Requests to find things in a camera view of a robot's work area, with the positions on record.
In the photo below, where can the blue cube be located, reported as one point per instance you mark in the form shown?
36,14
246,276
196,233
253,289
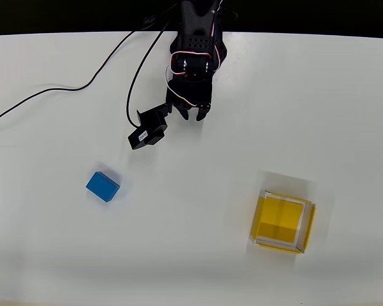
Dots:
102,186

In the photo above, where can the yellow open box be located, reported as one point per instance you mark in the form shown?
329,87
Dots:
282,221

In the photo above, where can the black gripper-mounted camera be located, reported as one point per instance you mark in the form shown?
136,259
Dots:
149,127

